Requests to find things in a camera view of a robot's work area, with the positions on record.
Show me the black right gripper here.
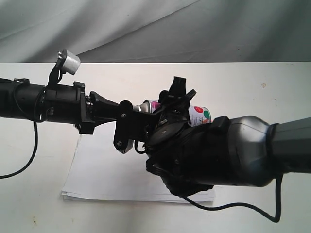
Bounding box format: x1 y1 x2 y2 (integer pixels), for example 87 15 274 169
145 76 233 198

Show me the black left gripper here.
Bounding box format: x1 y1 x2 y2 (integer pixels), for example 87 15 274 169
43 82 156 153

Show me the silver spray paint can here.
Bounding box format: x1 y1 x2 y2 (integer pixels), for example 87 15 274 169
133 100 212 127

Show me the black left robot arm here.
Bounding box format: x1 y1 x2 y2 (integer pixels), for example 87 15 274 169
0 79 158 153

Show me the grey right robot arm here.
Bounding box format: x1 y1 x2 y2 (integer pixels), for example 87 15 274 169
145 77 311 197

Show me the white paper stack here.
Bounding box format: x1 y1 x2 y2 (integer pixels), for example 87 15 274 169
60 135 216 205

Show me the white backdrop cloth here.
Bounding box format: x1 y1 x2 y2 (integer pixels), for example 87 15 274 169
0 0 201 63

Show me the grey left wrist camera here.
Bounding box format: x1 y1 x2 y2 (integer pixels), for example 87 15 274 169
58 49 81 75

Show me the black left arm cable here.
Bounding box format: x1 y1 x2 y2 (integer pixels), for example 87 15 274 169
0 65 64 180

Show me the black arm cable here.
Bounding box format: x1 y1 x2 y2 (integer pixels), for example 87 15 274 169
0 65 64 180
181 173 284 223

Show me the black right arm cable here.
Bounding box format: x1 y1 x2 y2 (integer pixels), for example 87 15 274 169
181 173 284 223

